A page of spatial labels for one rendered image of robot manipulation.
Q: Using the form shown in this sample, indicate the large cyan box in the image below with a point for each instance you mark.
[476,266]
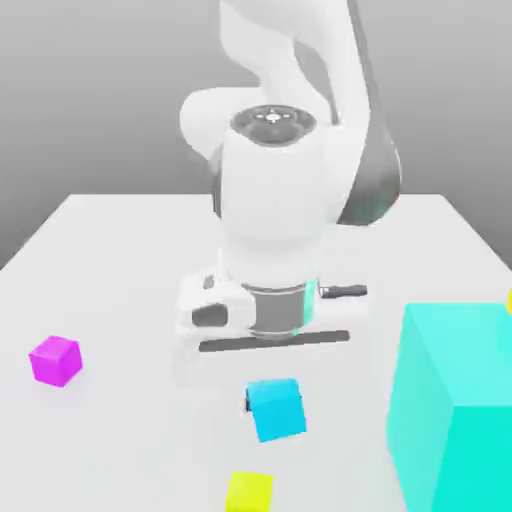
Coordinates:
[456,404]

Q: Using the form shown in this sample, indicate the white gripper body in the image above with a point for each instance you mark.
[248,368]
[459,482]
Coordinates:
[276,341]

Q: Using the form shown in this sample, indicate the small magenta cube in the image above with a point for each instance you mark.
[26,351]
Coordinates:
[56,362]

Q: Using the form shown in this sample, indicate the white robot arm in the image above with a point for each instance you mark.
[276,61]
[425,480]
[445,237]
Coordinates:
[276,192]

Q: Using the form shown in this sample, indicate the small yellow cube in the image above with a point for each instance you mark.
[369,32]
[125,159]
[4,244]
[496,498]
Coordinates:
[510,300]
[248,492]

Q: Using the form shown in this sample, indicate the small blue cube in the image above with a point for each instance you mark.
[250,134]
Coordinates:
[278,414]

